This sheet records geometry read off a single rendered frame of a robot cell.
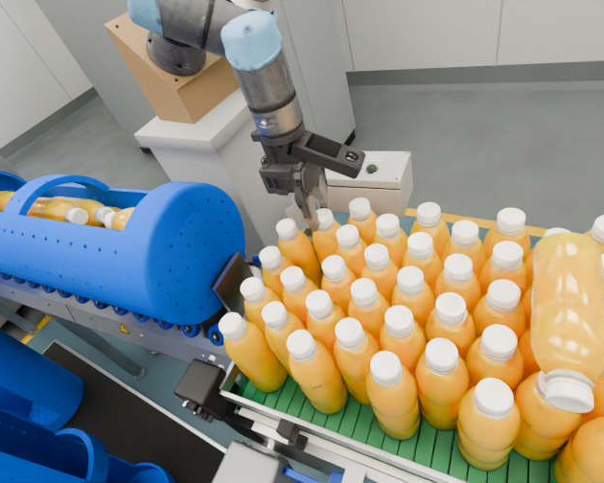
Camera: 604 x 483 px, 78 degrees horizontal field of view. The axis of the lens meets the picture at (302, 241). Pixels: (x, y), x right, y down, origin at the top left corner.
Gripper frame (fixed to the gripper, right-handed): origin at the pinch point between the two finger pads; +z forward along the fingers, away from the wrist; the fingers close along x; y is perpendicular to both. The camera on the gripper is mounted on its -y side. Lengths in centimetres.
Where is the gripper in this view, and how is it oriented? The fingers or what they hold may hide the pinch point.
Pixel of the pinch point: (322, 218)
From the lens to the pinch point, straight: 71.6
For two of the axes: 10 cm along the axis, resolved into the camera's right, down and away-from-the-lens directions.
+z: 2.7, 6.7, 7.0
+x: -3.8, 7.4, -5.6
